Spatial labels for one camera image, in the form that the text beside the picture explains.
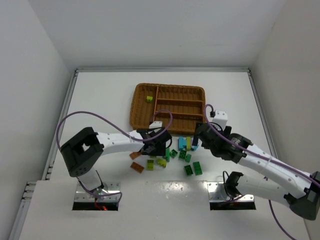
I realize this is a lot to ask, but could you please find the dark green square lego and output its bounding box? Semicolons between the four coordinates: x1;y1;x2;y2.
183;165;194;177

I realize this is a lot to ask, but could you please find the dark green rounded lego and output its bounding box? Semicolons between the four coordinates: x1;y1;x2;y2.
163;147;171;162

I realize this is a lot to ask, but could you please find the light green small lego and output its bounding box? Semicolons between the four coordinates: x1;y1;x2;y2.
184;154;192;163

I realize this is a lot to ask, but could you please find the orange lego plate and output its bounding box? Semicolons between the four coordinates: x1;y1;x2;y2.
130;162;145;174
129;152;141;160

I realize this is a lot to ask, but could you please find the brown wicker divided basket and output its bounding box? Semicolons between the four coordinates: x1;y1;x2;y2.
129;83;206;136

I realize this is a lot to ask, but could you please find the dark green studded lego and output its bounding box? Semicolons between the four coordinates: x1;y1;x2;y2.
178;149;187;160

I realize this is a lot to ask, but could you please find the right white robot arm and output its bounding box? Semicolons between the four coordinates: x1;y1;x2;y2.
194;122;320;221

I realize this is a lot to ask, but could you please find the lime yellow lego brick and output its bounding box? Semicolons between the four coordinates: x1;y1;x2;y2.
156;158;167;168

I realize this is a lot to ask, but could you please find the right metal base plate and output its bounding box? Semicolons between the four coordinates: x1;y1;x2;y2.
207;181;255;203

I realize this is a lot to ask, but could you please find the cyan lego cluster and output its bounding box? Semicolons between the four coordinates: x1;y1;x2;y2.
177;136;199;152

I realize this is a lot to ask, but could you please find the lime square lego brick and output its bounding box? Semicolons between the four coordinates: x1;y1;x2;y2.
146;96;153;103

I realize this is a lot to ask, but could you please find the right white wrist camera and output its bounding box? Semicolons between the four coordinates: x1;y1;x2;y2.
211;110;228;129

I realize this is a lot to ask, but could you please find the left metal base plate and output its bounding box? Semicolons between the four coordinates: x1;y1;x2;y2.
74;181;122;203

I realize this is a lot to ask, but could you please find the green long lego brick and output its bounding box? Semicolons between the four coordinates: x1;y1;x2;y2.
193;161;203;176

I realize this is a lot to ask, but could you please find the green small square lego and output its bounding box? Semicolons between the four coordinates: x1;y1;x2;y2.
169;149;178;159

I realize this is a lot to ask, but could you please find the metal base plate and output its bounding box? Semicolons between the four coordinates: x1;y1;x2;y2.
207;181;255;203
74;181;122;203

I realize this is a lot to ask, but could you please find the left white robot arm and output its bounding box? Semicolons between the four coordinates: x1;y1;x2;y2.
60;127;172;198

